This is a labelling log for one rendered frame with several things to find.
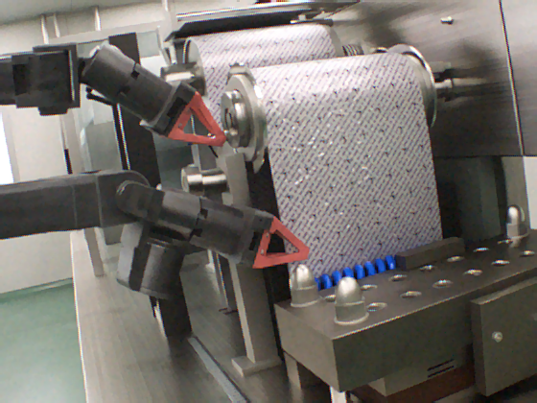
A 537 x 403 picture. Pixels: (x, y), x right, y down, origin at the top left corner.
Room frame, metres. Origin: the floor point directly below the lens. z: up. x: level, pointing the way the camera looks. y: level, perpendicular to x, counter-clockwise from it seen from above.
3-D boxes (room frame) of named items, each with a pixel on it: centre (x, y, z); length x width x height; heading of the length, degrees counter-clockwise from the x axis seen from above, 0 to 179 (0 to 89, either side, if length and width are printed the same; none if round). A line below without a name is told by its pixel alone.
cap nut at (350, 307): (0.57, -0.06, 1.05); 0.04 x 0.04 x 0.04
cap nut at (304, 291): (0.66, -0.03, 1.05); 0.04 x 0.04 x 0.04
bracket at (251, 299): (0.81, 0.06, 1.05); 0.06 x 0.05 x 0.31; 108
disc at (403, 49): (0.87, -0.23, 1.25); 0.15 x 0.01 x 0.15; 18
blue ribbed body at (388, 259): (0.75, -0.13, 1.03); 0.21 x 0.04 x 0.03; 108
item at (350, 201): (0.77, -0.12, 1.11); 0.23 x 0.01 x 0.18; 108
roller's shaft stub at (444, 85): (0.88, -0.27, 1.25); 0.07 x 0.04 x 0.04; 108
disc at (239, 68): (0.79, 0.01, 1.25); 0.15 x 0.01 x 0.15; 18
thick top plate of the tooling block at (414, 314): (0.67, -0.20, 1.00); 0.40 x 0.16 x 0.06; 108
